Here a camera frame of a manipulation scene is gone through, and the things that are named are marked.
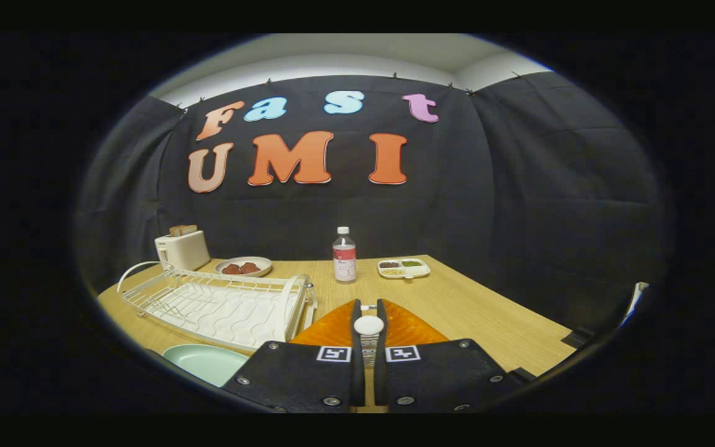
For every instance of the yellow beans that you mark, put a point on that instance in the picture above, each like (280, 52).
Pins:
(393, 272)

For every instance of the white spoon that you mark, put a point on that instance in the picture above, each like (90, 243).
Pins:
(368, 325)

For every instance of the clear bottle red label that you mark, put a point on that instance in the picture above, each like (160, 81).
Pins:
(344, 261)

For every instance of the white divided tray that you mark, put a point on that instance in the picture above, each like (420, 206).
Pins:
(418, 272)

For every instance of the small black object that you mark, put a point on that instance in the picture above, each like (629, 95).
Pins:
(578, 338)

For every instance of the white round dish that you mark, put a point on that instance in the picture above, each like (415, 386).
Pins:
(265, 266)

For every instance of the white and blue object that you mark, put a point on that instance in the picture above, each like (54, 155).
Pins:
(638, 297)

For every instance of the black backdrop cloth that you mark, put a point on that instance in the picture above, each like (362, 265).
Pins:
(519, 186)

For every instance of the white toaster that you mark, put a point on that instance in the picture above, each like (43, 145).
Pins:
(184, 251)

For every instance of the red meat piece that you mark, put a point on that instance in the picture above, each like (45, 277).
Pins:
(249, 267)
(231, 269)

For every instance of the toast slice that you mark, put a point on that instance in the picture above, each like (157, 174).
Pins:
(176, 231)
(189, 229)

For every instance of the green beans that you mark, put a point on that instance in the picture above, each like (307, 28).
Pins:
(411, 263)

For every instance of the light green plate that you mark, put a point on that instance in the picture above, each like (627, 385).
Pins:
(208, 363)

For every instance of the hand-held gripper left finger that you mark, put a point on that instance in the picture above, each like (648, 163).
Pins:
(357, 379)

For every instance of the dark red beans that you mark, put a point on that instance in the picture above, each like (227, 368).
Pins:
(389, 264)

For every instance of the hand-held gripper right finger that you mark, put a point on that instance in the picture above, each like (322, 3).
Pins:
(380, 382)

